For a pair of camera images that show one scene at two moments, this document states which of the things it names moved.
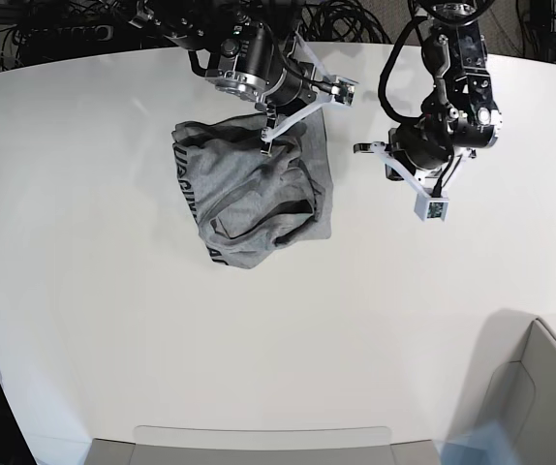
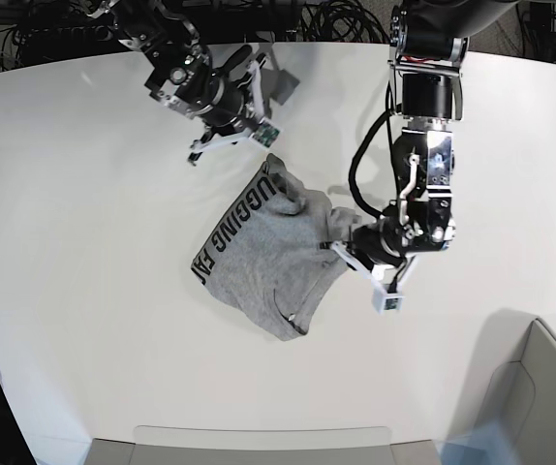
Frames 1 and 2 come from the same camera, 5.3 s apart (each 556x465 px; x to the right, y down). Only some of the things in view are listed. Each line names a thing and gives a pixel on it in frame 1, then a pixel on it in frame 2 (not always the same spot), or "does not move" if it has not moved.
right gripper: [420, 152] to [382, 249]
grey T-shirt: [247, 204] to [271, 257]
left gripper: [300, 88] to [230, 102]
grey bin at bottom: [200, 445] does not move
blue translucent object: [487, 445] does not move
